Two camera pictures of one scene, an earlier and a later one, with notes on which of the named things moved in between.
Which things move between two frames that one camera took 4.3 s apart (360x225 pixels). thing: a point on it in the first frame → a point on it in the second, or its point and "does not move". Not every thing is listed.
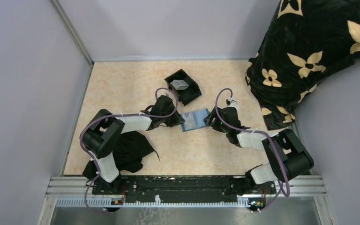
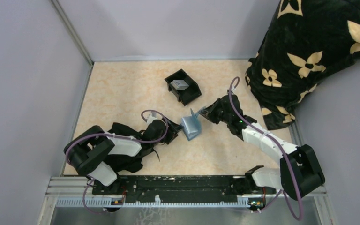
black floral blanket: (304, 41) does not move
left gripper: (177, 120) → (173, 128)
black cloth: (131, 147) does not move
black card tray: (187, 95) does not move
